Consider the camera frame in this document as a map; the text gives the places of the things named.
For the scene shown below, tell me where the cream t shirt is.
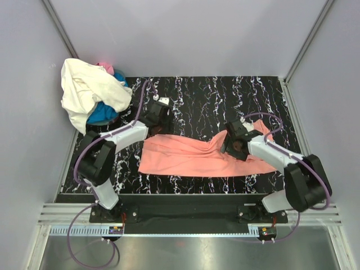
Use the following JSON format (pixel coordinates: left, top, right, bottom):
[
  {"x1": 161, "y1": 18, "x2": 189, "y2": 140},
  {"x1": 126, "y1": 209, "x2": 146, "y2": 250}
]
[{"x1": 61, "y1": 58, "x2": 132, "y2": 134}]

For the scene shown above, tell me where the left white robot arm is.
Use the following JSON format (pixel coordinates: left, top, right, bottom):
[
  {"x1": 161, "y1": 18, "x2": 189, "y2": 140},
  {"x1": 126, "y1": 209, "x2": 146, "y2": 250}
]
[{"x1": 74, "y1": 97, "x2": 172, "y2": 223}]

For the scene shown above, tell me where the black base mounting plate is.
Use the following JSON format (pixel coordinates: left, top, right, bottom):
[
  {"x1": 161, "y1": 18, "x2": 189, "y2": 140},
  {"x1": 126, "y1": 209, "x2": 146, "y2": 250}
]
[{"x1": 89, "y1": 194, "x2": 288, "y2": 236}]

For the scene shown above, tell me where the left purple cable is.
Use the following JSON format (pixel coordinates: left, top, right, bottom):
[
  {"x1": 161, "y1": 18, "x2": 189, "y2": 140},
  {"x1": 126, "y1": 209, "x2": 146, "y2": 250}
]
[{"x1": 66, "y1": 79, "x2": 159, "y2": 268}]

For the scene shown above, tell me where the right slotted cable duct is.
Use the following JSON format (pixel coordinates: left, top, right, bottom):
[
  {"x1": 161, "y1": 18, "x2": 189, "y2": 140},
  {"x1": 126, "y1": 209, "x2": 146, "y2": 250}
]
[{"x1": 247, "y1": 223, "x2": 277, "y2": 236}]

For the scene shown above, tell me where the salmon pink t shirt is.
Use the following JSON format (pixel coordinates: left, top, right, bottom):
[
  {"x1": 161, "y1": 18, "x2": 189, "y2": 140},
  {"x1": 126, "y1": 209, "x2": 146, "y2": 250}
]
[{"x1": 138, "y1": 130, "x2": 276, "y2": 177}]

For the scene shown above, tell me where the slotted cable duct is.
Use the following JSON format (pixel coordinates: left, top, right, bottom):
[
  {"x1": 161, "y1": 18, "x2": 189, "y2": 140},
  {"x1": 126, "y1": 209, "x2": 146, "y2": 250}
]
[
  {"x1": 49, "y1": 225, "x2": 123, "y2": 237},
  {"x1": 247, "y1": 223, "x2": 277, "y2": 236}
]

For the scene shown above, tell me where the left slotted cable duct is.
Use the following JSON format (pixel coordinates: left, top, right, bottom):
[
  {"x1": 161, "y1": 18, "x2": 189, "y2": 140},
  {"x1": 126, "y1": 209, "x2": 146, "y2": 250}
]
[{"x1": 49, "y1": 225, "x2": 123, "y2": 237}]

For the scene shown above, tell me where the blue t shirt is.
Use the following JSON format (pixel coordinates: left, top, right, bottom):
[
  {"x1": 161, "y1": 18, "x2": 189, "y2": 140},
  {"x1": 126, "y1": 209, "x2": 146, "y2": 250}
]
[{"x1": 86, "y1": 70, "x2": 129, "y2": 124}]

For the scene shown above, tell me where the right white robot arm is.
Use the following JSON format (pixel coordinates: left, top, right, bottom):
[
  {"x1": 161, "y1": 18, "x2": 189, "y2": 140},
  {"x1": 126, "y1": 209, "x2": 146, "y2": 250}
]
[{"x1": 220, "y1": 120, "x2": 332, "y2": 223}]

